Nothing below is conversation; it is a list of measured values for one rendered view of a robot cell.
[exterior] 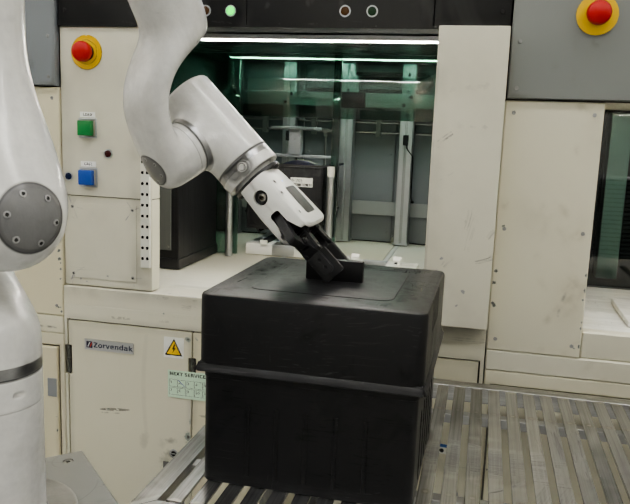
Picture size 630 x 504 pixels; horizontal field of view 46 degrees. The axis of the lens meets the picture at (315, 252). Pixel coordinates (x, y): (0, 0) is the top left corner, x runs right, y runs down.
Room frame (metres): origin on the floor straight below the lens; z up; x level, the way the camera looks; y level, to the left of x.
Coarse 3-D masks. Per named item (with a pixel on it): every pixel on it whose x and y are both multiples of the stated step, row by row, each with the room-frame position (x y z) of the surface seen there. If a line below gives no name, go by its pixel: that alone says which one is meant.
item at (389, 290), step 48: (240, 288) 0.93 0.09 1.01; (288, 288) 0.94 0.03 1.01; (336, 288) 0.95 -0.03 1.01; (384, 288) 0.96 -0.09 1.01; (432, 288) 0.98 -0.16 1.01; (240, 336) 0.88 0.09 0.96; (288, 336) 0.87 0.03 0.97; (336, 336) 0.86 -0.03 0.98; (384, 336) 0.84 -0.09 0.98; (432, 336) 0.92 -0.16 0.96; (336, 384) 0.85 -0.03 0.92; (384, 384) 0.84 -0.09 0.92
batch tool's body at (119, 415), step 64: (64, 0) 1.53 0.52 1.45; (256, 0) 1.44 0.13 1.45; (320, 0) 1.41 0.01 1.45; (384, 0) 1.39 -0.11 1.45; (448, 0) 1.36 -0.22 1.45; (512, 0) 1.34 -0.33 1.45; (64, 64) 1.53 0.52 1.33; (128, 64) 1.50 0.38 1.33; (192, 64) 2.00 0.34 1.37; (256, 64) 1.96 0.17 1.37; (320, 64) 1.92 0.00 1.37; (384, 64) 1.89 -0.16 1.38; (448, 64) 1.31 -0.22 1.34; (64, 128) 1.53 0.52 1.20; (448, 128) 1.31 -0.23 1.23; (128, 192) 1.50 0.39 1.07; (192, 192) 1.81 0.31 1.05; (448, 192) 1.31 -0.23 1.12; (128, 256) 1.50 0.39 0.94; (192, 256) 1.81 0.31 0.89; (256, 256) 1.95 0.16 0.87; (384, 256) 2.03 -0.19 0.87; (448, 256) 1.31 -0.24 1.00; (64, 320) 1.53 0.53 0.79; (128, 320) 1.50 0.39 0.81; (192, 320) 1.47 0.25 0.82; (448, 320) 1.30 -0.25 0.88; (128, 384) 1.50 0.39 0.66; (128, 448) 1.50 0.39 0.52
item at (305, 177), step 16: (288, 128) 2.02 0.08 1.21; (304, 128) 2.01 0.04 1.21; (320, 128) 2.08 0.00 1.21; (288, 176) 1.96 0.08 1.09; (304, 176) 1.95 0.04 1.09; (320, 176) 1.94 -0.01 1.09; (304, 192) 1.95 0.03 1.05; (320, 192) 1.94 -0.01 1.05; (320, 208) 1.94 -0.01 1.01; (256, 224) 1.98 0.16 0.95; (320, 224) 1.94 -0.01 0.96; (272, 240) 2.03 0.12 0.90
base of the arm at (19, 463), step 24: (0, 384) 0.74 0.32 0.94; (24, 384) 0.76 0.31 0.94; (0, 408) 0.74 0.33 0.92; (24, 408) 0.76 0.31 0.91; (0, 432) 0.74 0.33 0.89; (24, 432) 0.76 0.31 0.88; (0, 456) 0.74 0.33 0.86; (24, 456) 0.75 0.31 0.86; (0, 480) 0.73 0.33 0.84; (24, 480) 0.75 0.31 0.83; (48, 480) 0.87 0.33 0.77
